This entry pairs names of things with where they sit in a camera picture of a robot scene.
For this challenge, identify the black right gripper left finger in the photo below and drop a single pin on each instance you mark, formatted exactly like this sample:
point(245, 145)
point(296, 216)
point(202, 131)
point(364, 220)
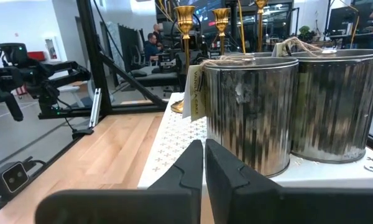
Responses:
point(127, 207)

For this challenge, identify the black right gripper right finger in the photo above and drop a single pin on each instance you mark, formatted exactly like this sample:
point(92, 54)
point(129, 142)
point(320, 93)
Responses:
point(298, 207)

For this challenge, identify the silver ribbed candle tin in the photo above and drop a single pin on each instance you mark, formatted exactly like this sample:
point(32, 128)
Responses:
point(335, 105)
point(251, 118)

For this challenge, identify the tall gold candlestick holder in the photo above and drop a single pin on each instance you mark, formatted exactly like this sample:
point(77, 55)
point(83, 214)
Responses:
point(260, 28)

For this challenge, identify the short gold candlestick holder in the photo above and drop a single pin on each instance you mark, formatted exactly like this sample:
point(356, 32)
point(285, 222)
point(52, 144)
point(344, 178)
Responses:
point(221, 18)
point(185, 18)

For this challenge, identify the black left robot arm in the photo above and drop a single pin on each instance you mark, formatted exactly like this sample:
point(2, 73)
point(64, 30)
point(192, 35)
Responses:
point(196, 42)

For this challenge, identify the white perforated metal shelf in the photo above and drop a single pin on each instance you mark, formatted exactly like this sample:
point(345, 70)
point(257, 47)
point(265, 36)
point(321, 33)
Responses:
point(174, 146)

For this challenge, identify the silver metal bar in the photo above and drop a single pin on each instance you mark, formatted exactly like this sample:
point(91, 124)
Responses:
point(95, 105)

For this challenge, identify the black padded bench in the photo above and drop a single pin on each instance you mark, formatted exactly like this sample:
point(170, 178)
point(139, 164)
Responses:
point(155, 77)

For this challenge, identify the small background plant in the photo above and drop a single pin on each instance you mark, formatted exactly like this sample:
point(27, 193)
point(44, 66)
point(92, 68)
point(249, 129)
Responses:
point(304, 31)

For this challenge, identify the black monitor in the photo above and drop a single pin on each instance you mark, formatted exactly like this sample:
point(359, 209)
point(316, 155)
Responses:
point(342, 20)

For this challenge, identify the large dark display screen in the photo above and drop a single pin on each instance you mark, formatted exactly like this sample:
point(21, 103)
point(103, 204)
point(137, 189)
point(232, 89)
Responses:
point(205, 12)

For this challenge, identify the small black depth camera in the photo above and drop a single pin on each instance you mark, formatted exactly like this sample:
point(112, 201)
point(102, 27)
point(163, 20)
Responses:
point(9, 179)

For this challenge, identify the black table frame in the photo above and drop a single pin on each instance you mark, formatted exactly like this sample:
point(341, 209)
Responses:
point(91, 46)

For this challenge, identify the white wall cabinet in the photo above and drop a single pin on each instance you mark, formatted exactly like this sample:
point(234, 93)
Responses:
point(53, 48)

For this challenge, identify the red wall box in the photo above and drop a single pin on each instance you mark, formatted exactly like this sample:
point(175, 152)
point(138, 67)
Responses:
point(36, 56)

